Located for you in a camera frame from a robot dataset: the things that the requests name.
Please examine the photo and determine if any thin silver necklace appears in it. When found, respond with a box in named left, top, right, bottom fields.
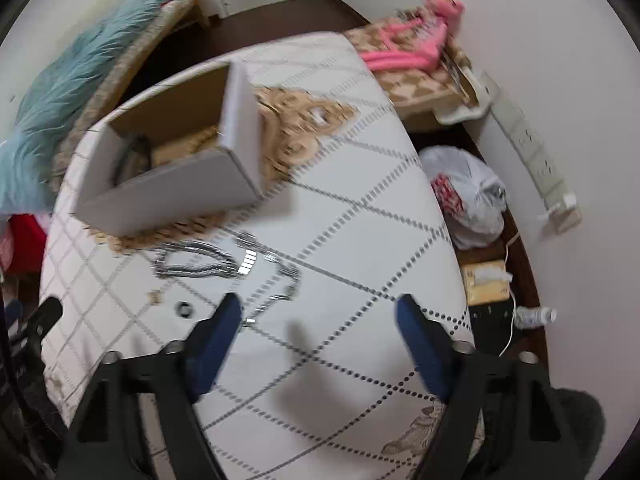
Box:
left=234, top=231, right=304, bottom=328

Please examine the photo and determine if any black smart band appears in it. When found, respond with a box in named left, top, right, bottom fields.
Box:
left=111, top=134, right=153, bottom=188

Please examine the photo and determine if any cardboard box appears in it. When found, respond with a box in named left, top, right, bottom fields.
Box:
left=72, top=62, right=264, bottom=236

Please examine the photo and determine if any small white bottle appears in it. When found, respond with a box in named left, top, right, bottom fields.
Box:
left=514, top=307, right=558, bottom=330

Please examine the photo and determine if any yellow tissue pack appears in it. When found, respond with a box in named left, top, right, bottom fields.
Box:
left=461, top=260, right=513, bottom=307

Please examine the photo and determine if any white patterned tablecloth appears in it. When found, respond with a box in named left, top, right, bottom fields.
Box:
left=40, top=32, right=472, bottom=479

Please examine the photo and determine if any white plastic bag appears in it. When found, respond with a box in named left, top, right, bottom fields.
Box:
left=419, top=145, right=508, bottom=250

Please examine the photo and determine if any white charger plug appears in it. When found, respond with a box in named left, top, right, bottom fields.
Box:
left=538, top=193, right=578, bottom=222

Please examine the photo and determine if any white power strip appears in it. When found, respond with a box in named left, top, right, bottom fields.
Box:
left=480, top=73, right=582, bottom=234

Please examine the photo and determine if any teal blue quilt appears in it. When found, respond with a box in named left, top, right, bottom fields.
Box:
left=1, top=0, right=174, bottom=216

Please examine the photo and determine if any checkered brown cushion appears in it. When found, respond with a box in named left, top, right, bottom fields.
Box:
left=344, top=8, right=478, bottom=118

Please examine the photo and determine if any pink panther plush toy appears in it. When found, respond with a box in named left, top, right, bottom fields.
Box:
left=360, top=0, right=465, bottom=73

